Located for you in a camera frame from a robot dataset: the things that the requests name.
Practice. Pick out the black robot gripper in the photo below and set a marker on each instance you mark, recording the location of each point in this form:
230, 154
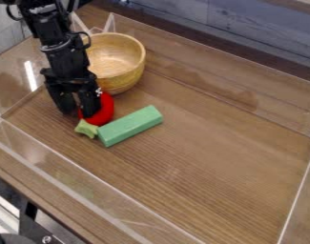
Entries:
67, 76

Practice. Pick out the clear acrylic tray enclosure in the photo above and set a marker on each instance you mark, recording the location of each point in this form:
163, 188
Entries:
216, 176

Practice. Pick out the black metal table frame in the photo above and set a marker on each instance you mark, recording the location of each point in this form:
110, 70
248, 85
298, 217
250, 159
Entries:
31, 229

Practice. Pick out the green rectangular block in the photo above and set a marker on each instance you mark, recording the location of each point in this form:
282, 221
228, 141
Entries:
128, 125

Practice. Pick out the wooden bowl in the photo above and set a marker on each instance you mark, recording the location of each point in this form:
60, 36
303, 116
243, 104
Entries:
118, 60

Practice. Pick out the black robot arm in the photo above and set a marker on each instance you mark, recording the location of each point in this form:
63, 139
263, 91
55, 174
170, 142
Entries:
47, 20

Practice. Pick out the red plush radish toy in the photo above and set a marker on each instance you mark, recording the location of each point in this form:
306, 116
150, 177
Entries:
88, 124

